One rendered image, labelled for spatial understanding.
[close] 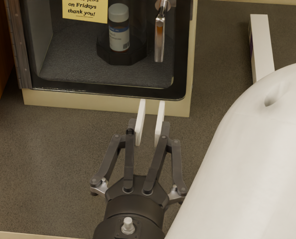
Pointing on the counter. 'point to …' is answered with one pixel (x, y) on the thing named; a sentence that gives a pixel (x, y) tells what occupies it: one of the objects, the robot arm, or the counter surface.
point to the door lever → (160, 29)
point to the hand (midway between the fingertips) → (149, 122)
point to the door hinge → (13, 44)
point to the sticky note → (85, 10)
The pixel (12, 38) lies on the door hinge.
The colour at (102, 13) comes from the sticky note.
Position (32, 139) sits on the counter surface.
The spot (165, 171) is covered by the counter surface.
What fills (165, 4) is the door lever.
